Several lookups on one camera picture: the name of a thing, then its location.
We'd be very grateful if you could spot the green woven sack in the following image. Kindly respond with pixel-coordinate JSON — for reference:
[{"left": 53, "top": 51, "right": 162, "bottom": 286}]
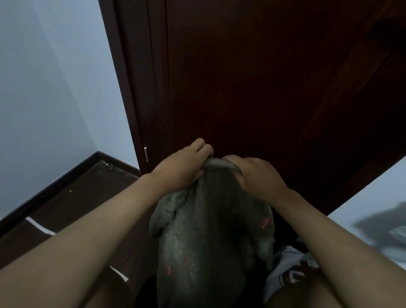
[{"left": 149, "top": 157, "right": 275, "bottom": 308}]

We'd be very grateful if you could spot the person's left hand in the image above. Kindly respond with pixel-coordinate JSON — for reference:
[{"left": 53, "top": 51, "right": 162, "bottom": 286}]
[{"left": 149, "top": 138, "right": 215, "bottom": 197}]

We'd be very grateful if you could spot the person's left leg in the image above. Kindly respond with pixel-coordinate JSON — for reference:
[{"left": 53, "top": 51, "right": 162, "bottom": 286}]
[{"left": 79, "top": 266, "right": 137, "bottom": 308}]

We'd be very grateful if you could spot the person's right forearm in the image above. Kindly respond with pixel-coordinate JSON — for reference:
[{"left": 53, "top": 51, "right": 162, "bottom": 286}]
[{"left": 276, "top": 190, "right": 406, "bottom": 308}]

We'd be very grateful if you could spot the person's left forearm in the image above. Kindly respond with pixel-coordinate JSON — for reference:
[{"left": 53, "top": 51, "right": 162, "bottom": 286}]
[{"left": 0, "top": 173, "right": 162, "bottom": 308}]

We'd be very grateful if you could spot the dark baseboard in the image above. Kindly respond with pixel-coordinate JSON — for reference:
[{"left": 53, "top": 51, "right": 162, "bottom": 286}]
[{"left": 0, "top": 151, "right": 141, "bottom": 239}]

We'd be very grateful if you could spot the white bag with red print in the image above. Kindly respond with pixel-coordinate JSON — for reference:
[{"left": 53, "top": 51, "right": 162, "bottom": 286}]
[{"left": 262, "top": 246, "right": 319, "bottom": 304}]

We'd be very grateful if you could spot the person's right leg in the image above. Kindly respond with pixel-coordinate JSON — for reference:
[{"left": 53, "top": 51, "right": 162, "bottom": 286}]
[{"left": 266, "top": 272, "right": 343, "bottom": 308}]

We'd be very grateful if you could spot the person's right hand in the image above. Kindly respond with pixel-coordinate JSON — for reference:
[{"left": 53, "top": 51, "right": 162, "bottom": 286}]
[{"left": 222, "top": 154, "right": 293, "bottom": 207}]

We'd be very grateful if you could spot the white floor strip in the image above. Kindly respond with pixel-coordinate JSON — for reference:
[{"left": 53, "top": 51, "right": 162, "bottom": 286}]
[{"left": 25, "top": 217, "right": 129, "bottom": 283}]

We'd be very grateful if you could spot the dark brown wooden door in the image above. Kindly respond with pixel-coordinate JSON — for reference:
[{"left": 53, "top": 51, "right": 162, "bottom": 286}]
[{"left": 98, "top": 0, "right": 173, "bottom": 173}]

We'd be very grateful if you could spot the white plastic bag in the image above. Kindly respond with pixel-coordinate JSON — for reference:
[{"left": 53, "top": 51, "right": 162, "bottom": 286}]
[{"left": 388, "top": 225, "right": 406, "bottom": 242}]

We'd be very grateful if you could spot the person's leg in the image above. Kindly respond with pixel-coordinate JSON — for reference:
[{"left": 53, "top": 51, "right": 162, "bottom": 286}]
[
  {"left": 79, "top": 266, "right": 137, "bottom": 308},
  {"left": 266, "top": 272, "right": 343, "bottom": 308}
]

